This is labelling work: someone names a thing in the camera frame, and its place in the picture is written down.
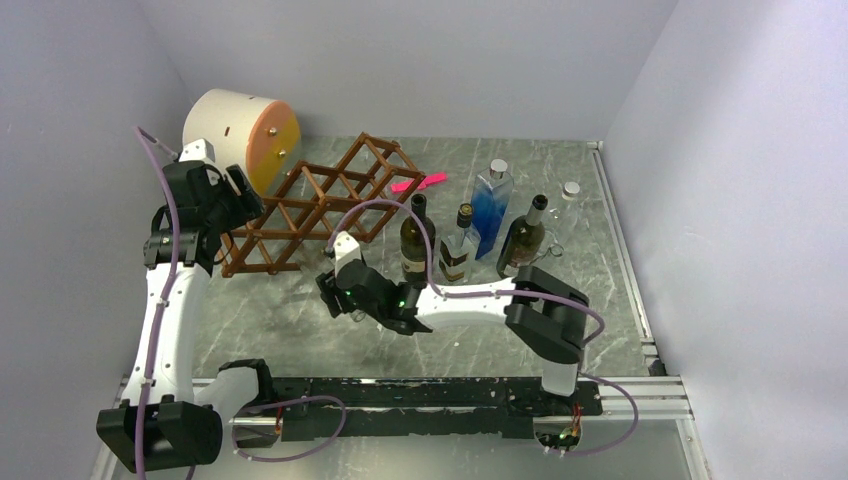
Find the cream cylinder with orange face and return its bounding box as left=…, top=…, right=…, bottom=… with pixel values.
left=182, top=89, right=301, bottom=195

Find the dark green wine bottle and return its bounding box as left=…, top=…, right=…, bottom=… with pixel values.
left=399, top=194, right=436, bottom=282

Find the olive green wine bottle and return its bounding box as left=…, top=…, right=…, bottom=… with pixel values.
left=496, top=194, right=548, bottom=278

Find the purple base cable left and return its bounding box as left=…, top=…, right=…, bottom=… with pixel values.
left=230, top=396, right=349, bottom=464

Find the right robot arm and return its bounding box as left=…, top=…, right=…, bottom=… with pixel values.
left=316, top=260, right=589, bottom=414

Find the brown wooden wine rack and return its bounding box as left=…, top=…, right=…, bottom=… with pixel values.
left=219, top=132, right=426, bottom=278

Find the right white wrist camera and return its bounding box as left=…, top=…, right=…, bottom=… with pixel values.
left=324, top=231, right=363, bottom=275

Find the clear bottle white cap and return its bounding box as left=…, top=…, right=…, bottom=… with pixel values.
left=548, top=181, right=582, bottom=236

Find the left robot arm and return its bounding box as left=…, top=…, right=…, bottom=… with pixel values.
left=96, top=160, right=277, bottom=476

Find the black base bar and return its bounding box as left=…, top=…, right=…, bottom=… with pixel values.
left=273, top=377, right=603, bottom=441

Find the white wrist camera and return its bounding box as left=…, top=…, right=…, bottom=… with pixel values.
left=178, top=139, right=216, bottom=165
left=324, top=231, right=363, bottom=275

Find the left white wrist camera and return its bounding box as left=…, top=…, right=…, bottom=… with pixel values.
left=178, top=139, right=216, bottom=165

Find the clear square liquor bottle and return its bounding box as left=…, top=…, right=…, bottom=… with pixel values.
left=438, top=203, right=480, bottom=284

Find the blue glass bottle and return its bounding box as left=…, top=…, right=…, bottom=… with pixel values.
left=471, top=159, right=514, bottom=260

